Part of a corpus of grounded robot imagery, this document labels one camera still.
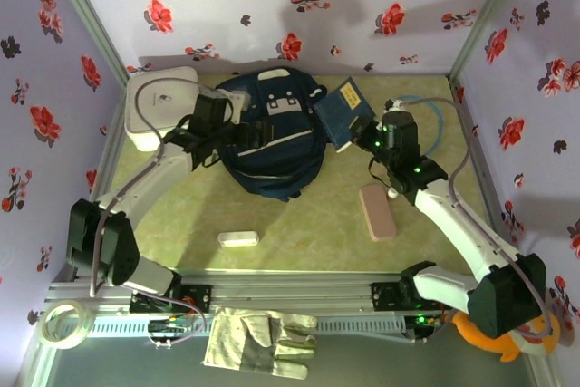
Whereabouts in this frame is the navy blue backpack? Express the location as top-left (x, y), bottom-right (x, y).
top-left (215, 65), bottom-right (330, 202)

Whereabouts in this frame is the navy book with yellow label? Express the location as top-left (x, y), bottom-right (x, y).
top-left (312, 77), bottom-right (377, 153)

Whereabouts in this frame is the pink pencil case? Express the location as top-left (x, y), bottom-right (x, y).
top-left (358, 184), bottom-right (399, 243)

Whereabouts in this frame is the light blue tubing loop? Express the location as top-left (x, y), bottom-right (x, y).
top-left (398, 94), bottom-right (448, 157)

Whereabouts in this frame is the white square storage case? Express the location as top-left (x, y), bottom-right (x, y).
top-left (124, 65), bottom-right (205, 152)

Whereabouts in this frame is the small white oblong case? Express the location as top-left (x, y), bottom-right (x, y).
top-left (217, 230), bottom-right (260, 248)

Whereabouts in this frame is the orange shark plush toy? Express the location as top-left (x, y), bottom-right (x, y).
top-left (452, 309), bottom-right (562, 363)

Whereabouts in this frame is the grey canvas work glove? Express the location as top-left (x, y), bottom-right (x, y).
top-left (202, 306), bottom-right (318, 382)

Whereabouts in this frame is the clear tape roll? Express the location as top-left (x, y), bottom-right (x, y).
top-left (38, 299), bottom-right (95, 351)

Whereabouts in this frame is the lavender right arm cable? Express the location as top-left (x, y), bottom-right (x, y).
top-left (393, 95), bottom-right (556, 345)

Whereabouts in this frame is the lavender arm cable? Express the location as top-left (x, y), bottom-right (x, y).
top-left (89, 78), bottom-right (232, 350)
top-left (393, 95), bottom-right (556, 345)

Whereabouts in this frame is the aluminium right side rail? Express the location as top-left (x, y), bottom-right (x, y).
top-left (448, 78), bottom-right (522, 277)

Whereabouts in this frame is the aluminium left side rail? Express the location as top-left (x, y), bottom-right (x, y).
top-left (67, 82), bottom-right (131, 282)

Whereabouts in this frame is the aluminium front frame rail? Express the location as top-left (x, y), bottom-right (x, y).
top-left (44, 268), bottom-right (536, 314)

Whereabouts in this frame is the aluminium right corner post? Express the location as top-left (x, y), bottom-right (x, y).
top-left (446, 0), bottom-right (531, 82)

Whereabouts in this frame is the aluminium corner post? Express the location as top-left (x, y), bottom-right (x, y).
top-left (446, 0), bottom-right (531, 82)
top-left (39, 0), bottom-right (132, 87)

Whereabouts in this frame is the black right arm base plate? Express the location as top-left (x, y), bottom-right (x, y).
top-left (370, 281), bottom-right (453, 312)

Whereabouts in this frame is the aluminium left corner post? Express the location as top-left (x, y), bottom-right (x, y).
top-left (39, 0), bottom-right (132, 87)

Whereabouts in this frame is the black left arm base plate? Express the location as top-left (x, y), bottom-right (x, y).
top-left (129, 282), bottom-right (213, 314)

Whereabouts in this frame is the lavender left arm cable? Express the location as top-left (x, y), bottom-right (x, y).
top-left (89, 78), bottom-right (232, 350)

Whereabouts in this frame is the white slotted cable duct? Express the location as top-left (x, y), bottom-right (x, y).
top-left (88, 314), bottom-right (407, 338)

